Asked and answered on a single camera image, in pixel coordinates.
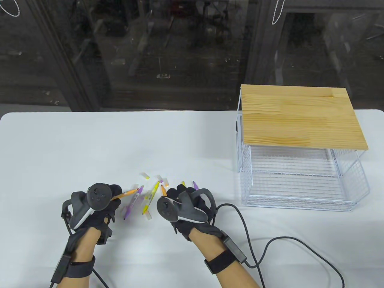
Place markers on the orange double-ended highlighter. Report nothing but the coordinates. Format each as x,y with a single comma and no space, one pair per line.
163,189
126,193

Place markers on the black right hand controller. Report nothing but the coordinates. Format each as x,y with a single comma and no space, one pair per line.
166,210

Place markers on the group of clear highlighter caps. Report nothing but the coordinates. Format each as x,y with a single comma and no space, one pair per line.
146,176

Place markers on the black left wrist sensor box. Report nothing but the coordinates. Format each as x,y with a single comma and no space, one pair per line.
60,268

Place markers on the black hand controller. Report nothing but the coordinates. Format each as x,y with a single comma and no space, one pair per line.
97,198
166,210

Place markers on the black wrist sensor box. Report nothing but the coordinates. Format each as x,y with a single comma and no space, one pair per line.
60,268
235,250

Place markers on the person's right hand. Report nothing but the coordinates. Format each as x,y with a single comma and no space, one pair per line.
186,192

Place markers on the purple double-ended highlighter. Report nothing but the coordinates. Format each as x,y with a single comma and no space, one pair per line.
195,186
128,208

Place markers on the person's right forearm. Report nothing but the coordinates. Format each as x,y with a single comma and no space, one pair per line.
207,243

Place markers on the person's left hand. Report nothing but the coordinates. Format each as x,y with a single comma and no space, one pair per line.
115,207

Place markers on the dark window mullion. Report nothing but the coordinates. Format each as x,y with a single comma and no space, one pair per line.
69,66
258,54

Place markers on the person's left forearm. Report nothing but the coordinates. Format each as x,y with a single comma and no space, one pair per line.
84,246

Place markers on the black right wrist sensor box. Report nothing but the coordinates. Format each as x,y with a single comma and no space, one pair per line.
235,250

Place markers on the black left hand controller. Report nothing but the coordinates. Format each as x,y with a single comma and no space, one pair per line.
97,198

